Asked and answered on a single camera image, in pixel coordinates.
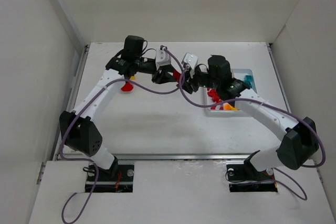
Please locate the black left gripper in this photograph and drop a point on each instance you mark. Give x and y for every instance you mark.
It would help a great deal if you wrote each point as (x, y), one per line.
(158, 76)

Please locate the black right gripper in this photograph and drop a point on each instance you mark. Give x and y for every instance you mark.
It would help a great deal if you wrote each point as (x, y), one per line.
(191, 83)

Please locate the red arched studded lego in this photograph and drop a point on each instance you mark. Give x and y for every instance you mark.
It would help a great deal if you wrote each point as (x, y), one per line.
(177, 76)

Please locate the red rounded lego assembly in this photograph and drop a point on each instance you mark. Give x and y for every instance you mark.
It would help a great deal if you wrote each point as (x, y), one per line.
(128, 87)

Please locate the teal 2x4 lego brick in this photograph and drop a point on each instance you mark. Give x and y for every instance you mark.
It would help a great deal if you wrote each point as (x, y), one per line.
(248, 78)

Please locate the teal rounded printed lego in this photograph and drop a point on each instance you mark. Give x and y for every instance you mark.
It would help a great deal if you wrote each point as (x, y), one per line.
(249, 84)

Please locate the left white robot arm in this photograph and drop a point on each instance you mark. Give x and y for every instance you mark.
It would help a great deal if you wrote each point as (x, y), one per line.
(78, 128)

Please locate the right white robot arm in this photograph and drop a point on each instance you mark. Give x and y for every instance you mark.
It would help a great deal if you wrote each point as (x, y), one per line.
(298, 138)

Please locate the red legos in tray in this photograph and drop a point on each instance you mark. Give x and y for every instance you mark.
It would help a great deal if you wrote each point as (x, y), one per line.
(211, 93)

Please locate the yellow rounded lego piece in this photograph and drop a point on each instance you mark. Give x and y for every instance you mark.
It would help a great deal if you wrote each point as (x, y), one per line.
(228, 107)

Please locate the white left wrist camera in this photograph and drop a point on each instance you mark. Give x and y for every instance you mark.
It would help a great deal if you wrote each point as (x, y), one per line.
(162, 58)

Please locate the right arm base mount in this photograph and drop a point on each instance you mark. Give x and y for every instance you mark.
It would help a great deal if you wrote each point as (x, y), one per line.
(245, 178)

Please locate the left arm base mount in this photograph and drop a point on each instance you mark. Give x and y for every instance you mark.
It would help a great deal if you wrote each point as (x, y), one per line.
(119, 181)

